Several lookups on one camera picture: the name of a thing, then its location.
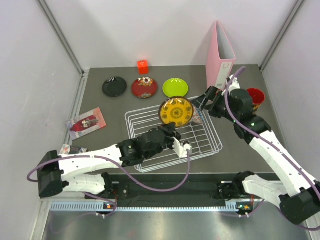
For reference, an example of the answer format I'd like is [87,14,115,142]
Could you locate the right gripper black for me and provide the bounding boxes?
[190,86,239,123]

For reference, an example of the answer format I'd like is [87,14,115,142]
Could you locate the red blue patterned bowl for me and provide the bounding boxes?
[192,109,204,124]

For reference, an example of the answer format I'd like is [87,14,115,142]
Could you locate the yellow plate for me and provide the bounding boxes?
[158,96,194,128]

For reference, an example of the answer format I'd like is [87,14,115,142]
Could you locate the green plate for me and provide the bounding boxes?
[162,78,189,98]

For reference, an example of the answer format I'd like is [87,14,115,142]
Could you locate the white wire dish rack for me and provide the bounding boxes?
[124,104,223,173]

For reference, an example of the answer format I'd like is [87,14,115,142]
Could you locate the red floral plate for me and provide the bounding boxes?
[131,77,158,99]

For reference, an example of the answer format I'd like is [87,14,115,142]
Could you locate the red cup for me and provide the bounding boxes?
[247,88,266,112]

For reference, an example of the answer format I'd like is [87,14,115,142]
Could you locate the black glossy plate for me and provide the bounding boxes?
[102,76,127,98]

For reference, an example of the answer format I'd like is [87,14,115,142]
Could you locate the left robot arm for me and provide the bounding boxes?
[37,123,190,199]

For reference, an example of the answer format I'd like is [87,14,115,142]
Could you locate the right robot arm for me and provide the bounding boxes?
[191,86,320,225]

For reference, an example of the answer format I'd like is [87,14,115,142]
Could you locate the orange cube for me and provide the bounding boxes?
[137,60,149,75]

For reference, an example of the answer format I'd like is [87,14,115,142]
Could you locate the red illustrated card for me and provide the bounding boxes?
[66,107,107,141]

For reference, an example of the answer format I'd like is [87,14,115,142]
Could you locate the floral patterned cloth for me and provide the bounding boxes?
[59,144,88,155]

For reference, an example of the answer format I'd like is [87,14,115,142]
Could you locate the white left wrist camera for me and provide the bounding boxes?
[173,137,193,159]

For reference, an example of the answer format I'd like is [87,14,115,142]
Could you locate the pink ring binder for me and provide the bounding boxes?
[205,21,236,90]

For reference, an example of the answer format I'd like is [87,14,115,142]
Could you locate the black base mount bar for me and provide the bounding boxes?
[97,173,251,204]

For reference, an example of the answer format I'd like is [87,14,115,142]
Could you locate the grey slotted cable duct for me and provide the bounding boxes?
[49,198,256,213]

